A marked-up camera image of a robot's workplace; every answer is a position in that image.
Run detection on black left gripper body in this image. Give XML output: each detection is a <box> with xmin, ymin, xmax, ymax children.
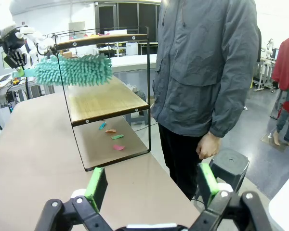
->
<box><xmin>0</xmin><ymin>32</ymin><xmax>25</xmax><ymax>52</ymax></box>

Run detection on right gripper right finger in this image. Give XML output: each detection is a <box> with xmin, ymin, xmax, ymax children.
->
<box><xmin>189</xmin><ymin>163</ymin><xmax>273</xmax><ymax>231</ymax></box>

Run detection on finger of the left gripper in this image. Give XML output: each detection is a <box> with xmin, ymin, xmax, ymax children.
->
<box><xmin>3</xmin><ymin>51</ymin><xmax>19</xmax><ymax>70</ymax></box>
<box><xmin>14</xmin><ymin>49</ymin><xmax>27</xmax><ymax>74</ymax></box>

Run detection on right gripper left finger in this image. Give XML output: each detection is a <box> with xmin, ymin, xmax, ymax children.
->
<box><xmin>33</xmin><ymin>167</ymin><xmax>113</xmax><ymax>231</ymax></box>

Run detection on teal microfiber duster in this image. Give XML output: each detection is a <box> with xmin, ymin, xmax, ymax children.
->
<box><xmin>12</xmin><ymin>54</ymin><xmax>113</xmax><ymax>87</ymax></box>

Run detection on person's left forearm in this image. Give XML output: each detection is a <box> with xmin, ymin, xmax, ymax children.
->
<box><xmin>208</xmin><ymin>60</ymin><xmax>260</xmax><ymax>138</ymax></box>

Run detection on person's left hand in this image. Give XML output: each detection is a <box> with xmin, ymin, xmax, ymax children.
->
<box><xmin>196</xmin><ymin>131</ymin><xmax>223</xmax><ymax>160</ymax></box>

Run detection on black plastic stool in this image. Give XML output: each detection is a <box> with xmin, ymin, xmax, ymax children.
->
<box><xmin>195</xmin><ymin>148</ymin><xmax>250</xmax><ymax>202</ymax></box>

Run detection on large white table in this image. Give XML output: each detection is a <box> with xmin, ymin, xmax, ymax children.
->
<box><xmin>268</xmin><ymin>172</ymin><xmax>289</xmax><ymax>231</ymax></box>

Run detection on gray floor mat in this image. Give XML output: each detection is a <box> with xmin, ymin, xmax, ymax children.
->
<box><xmin>261</xmin><ymin>131</ymin><xmax>289</xmax><ymax>152</ymax></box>

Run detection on white storage box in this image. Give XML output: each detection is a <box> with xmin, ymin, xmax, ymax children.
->
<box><xmin>126</xmin><ymin>42</ymin><xmax>138</xmax><ymax>56</ymax></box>

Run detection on long white background table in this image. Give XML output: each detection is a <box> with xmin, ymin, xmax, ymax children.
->
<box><xmin>110</xmin><ymin>54</ymin><xmax>158</xmax><ymax>73</ymax></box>

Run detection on black framed glass partition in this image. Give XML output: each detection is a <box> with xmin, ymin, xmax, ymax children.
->
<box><xmin>94</xmin><ymin>1</ymin><xmax>161</xmax><ymax>43</ymax></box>

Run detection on person in red hoodie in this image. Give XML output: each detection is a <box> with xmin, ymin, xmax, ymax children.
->
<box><xmin>270</xmin><ymin>25</ymin><xmax>289</xmax><ymax>147</ymax></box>

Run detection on person in gray jacket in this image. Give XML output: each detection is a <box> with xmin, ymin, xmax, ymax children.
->
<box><xmin>151</xmin><ymin>0</ymin><xmax>263</xmax><ymax>202</ymax></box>

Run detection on black frame wooden shelf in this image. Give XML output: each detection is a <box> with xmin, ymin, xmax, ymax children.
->
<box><xmin>52</xmin><ymin>26</ymin><xmax>152</xmax><ymax>172</ymax></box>

